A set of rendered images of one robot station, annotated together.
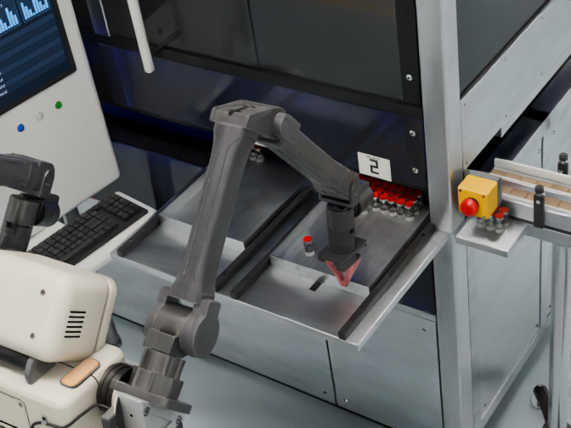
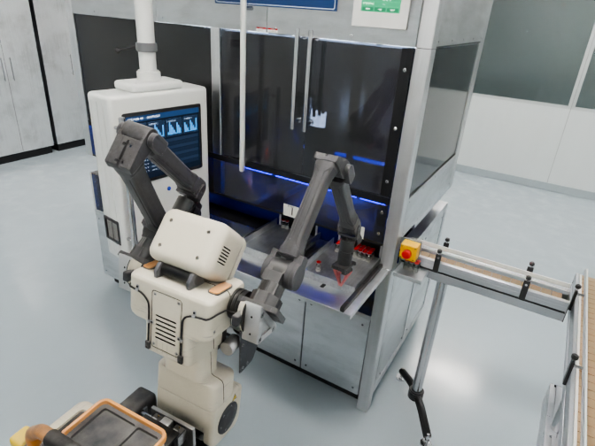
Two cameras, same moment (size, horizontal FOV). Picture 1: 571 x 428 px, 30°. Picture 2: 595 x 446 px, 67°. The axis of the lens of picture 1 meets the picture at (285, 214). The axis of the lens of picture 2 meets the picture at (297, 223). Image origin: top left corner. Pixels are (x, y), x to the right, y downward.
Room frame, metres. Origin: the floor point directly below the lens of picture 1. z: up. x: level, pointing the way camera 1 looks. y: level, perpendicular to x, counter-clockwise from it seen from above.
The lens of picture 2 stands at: (0.28, 0.37, 1.90)
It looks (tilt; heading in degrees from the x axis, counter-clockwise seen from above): 26 degrees down; 349
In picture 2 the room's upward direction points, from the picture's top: 4 degrees clockwise
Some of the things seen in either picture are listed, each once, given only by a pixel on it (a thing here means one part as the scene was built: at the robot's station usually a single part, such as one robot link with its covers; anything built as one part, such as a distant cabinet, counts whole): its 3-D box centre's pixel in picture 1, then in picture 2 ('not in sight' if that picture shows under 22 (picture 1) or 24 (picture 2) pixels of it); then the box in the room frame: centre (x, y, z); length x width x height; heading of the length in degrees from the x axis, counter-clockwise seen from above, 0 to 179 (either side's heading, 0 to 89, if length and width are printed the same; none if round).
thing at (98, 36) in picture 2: not in sight; (110, 74); (3.01, 0.97, 1.50); 0.48 x 0.01 x 0.59; 50
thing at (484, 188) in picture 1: (479, 194); (410, 249); (1.86, -0.43, 0.99); 0.08 x 0.07 x 0.07; 140
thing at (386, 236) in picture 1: (357, 232); (343, 263); (1.92, -0.16, 0.90); 0.34 x 0.26 x 0.04; 141
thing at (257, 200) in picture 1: (242, 194); (279, 240); (2.15, 0.10, 0.90); 0.34 x 0.26 x 0.04; 140
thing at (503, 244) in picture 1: (494, 229); (411, 271); (1.88, -0.47, 0.87); 0.14 x 0.13 x 0.02; 140
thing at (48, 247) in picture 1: (72, 240); not in sight; (2.18, 0.55, 0.82); 0.40 x 0.14 x 0.02; 132
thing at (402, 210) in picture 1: (380, 203); (352, 251); (2.01, -0.23, 0.90); 0.18 x 0.02 x 0.05; 51
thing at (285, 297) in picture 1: (284, 237); (302, 262); (1.98, 0.01, 0.87); 0.70 x 0.48 x 0.02; 50
